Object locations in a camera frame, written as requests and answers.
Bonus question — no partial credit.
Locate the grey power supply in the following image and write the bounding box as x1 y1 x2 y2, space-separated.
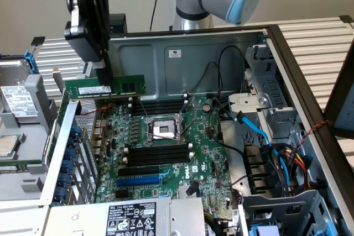
41 196 206 236

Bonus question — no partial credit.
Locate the green graphics card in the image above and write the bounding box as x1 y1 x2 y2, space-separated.
44 66 71 165

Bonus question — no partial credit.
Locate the red and black twisted wire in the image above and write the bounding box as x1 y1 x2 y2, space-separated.
297 119 331 148

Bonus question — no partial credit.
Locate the silver hard disk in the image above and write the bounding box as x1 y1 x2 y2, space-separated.
0 59 40 124

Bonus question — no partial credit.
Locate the thick black wire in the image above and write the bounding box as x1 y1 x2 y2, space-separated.
209 96 247 156

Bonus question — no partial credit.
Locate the thin red wire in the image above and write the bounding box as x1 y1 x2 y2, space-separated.
96 102 117 118

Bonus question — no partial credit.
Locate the RAM slot with white latches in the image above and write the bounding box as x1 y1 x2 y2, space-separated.
127 93 189 104
123 143 194 160
122 151 195 168
127 99 189 111

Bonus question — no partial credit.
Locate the black plastic duct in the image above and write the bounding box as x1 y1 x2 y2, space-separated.
243 143 280 195

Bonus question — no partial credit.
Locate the coloured power wire bundle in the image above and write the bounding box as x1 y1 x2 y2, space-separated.
276 141 314 192

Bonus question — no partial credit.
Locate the grey metal disk bay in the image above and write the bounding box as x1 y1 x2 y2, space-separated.
228 44 303 143

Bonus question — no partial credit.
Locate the black box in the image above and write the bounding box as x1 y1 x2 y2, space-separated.
109 13 128 35

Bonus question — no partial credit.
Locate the blue expansion slot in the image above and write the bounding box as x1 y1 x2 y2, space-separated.
116 176 163 188

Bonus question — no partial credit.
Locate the green RAM stick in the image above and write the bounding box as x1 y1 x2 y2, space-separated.
64 74 147 101
0 159 43 173

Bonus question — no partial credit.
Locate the silver CPU chip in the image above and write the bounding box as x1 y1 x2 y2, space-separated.
0 134 22 157

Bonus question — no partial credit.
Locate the thin black wire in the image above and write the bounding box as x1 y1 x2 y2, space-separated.
185 61 223 95
217 45 247 93

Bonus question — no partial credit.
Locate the white case label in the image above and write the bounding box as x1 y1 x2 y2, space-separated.
166 48 184 59

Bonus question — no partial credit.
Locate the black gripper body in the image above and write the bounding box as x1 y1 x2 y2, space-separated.
79 0 112 60

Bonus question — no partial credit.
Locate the small silver heat sink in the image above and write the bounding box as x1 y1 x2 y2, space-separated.
178 185 194 198

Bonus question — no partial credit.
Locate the blue data wire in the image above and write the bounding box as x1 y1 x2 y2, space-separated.
234 111 291 192

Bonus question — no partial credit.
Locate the green motherboard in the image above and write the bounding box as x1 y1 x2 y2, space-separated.
95 95 236 206

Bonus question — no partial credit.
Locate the long black expansion slot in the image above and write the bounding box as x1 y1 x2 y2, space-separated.
118 165 162 178

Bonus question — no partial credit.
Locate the blue plastic disk rail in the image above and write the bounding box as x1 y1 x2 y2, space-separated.
23 49 39 76

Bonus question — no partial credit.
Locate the grey parts rack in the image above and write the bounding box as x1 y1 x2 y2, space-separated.
0 74 60 202

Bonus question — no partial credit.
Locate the dark leaning case panel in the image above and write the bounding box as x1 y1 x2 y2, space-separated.
323 22 354 138

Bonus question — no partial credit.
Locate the thin metal locking lever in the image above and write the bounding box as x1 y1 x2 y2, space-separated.
138 98 152 120
145 132 179 141

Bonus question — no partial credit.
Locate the CPU socket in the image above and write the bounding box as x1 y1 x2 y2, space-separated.
143 116 185 147

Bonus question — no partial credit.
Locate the pale blue drive caddy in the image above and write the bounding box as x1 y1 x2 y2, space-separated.
248 223 282 236

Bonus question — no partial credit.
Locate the open grey PC case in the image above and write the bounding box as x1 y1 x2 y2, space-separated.
41 24 354 236

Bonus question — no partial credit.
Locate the grey perforated drive cage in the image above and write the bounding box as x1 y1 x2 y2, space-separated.
237 188 341 236

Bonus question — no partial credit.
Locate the metal socket cover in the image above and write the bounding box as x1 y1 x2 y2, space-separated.
178 98 199 137

